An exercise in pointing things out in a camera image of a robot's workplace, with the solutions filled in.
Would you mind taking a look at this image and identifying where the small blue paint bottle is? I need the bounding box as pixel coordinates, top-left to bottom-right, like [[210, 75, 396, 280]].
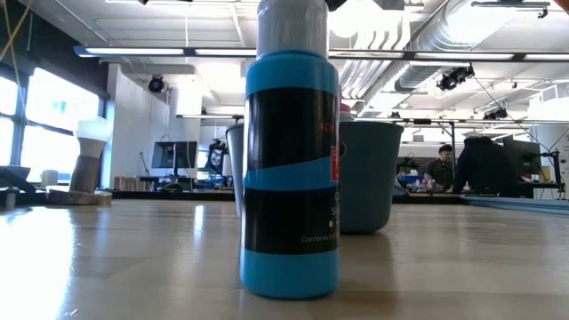
[[239, 0, 341, 300]]

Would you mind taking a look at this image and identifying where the teal plastic bin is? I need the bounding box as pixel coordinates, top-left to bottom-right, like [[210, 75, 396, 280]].
[[224, 122, 405, 236]]

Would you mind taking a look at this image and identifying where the black ceiling spotlight cluster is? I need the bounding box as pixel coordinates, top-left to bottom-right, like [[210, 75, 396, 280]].
[[482, 106, 509, 121], [437, 64, 476, 92]]

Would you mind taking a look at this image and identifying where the black ceiling fixture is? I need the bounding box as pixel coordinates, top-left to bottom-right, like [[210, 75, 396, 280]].
[[470, 0, 552, 20]]

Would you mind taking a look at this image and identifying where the person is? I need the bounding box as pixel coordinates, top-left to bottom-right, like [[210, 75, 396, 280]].
[[452, 135, 522, 199], [204, 140, 230, 177], [423, 144, 455, 193]]

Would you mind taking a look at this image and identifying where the black computer monitor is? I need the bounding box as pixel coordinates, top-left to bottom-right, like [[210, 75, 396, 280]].
[[151, 140, 199, 179], [510, 138, 541, 176]]

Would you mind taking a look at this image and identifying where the wooden slat rack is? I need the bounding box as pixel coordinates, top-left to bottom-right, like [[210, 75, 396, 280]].
[[113, 176, 150, 192]]

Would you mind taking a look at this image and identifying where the black background desk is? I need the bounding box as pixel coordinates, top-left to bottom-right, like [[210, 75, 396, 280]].
[[413, 180, 566, 200]]

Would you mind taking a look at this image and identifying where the small white container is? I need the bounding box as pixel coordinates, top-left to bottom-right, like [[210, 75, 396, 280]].
[[40, 168, 60, 187]]

